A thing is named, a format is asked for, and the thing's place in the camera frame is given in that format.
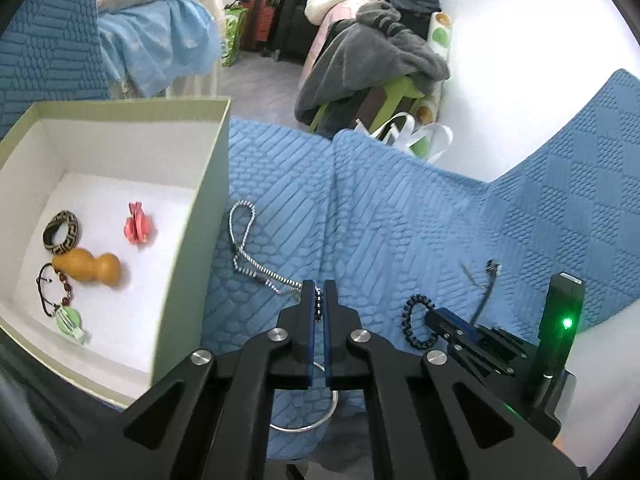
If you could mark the green cardboard box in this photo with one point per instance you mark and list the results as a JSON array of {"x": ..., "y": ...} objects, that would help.
[{"x": 195, "y": 260}]

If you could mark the grey blanket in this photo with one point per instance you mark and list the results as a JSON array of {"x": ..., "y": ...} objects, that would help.
[{"x": 360, "y": 60}]

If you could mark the thin silver bangle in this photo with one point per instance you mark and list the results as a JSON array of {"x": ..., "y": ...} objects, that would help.
[{"x": 300, "y": 429}]

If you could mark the black beige patterned bangle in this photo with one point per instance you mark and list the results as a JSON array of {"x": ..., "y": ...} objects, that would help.
[{"x": 62, "y": 247}]

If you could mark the small metal pin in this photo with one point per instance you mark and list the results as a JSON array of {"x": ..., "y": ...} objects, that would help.
[{"x": 467, "y": 271}]

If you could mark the green shopping bag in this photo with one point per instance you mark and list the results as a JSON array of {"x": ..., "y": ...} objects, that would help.
[{"x": 232, "y": 35}]

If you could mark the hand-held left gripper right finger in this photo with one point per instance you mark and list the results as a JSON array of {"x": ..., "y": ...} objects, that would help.
[{"x": 327, "y": 355}]

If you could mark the black armchair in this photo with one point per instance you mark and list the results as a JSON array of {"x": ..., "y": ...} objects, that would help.
[{"x": 295, "y": 15}]

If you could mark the pink flower hair clip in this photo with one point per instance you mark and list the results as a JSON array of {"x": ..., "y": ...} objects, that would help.
[{"x": 137, "y": 225}]

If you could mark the pink quilt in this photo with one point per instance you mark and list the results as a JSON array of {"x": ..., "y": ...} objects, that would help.
[{"x": 325, "y": 35}]

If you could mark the white tote bag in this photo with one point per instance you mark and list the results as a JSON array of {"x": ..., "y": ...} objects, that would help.
[{"x": 425, "y": 140}]

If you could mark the red black suitcase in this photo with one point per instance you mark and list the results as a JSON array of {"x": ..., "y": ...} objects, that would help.
[{"x": 262, "y": 22}]

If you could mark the wooden gourd pendant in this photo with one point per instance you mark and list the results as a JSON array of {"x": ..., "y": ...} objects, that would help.
[{"x": 85, "y": 267}]

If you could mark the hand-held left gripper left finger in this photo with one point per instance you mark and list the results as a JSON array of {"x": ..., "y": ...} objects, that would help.
[{"x": 312, "y": 355}]

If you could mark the green stool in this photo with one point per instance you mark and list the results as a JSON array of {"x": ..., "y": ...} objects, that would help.
[{"x": 400, "y": 92}]

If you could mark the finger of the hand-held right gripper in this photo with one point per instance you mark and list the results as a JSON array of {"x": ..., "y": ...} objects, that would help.
[
  {"x": 480, "y": 355},
  {"x": 452, "y": 322}
]

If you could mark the rolled mat with green dots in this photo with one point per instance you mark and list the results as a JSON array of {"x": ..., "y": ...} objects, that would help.
[{"x": 440, "y": 35}]

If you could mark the light blue bed sheet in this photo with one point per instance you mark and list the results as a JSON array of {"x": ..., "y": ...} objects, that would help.
[{"x": 155, "y": 40}]

